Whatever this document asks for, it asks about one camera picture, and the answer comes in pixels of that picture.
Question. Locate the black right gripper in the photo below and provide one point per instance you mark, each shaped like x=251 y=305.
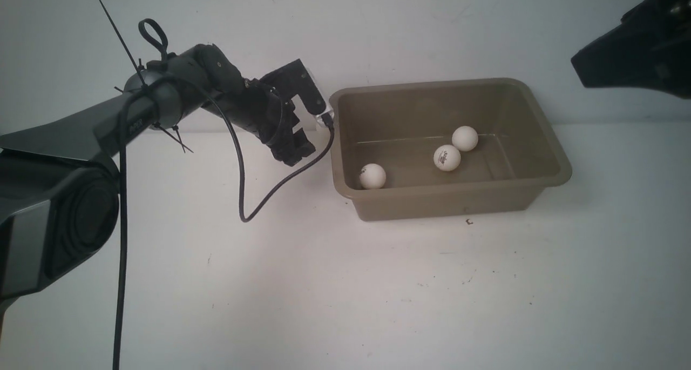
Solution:
x=649 y=49

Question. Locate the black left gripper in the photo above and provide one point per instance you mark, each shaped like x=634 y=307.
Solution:
x=264 y=114

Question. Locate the white logo ball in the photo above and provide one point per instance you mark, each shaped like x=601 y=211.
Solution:
x=372 y=177

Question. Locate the tan plastic rectangular bin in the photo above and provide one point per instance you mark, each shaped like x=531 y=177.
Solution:
x=400 y=126

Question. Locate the plain white ball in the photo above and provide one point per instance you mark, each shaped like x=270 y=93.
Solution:
x=465 y=138
x=447 y=158

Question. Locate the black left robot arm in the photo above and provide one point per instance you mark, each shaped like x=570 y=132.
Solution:
x=60 y=185

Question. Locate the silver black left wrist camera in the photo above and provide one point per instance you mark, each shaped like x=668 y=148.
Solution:
x=294 y=79

